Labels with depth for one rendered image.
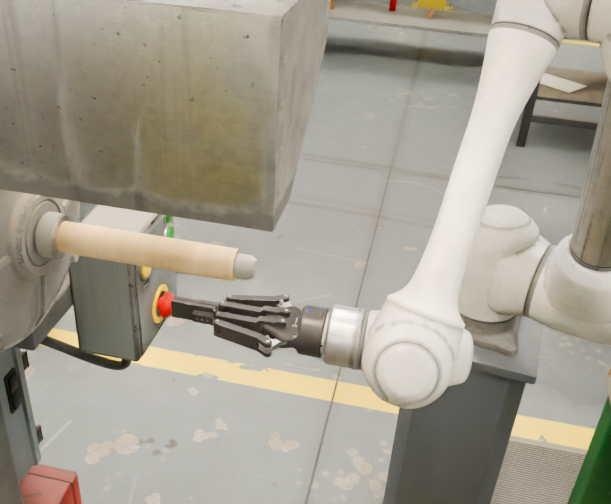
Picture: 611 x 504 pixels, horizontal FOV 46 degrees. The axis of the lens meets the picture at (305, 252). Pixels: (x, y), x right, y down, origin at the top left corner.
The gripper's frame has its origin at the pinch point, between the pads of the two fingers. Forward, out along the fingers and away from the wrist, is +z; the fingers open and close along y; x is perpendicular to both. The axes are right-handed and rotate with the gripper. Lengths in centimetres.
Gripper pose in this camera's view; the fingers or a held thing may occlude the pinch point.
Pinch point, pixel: (194, 310)
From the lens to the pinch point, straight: 109.8
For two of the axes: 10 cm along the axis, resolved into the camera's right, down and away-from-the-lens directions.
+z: -9.8, -1.6, 1.4
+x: 0.6, -8.5, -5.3
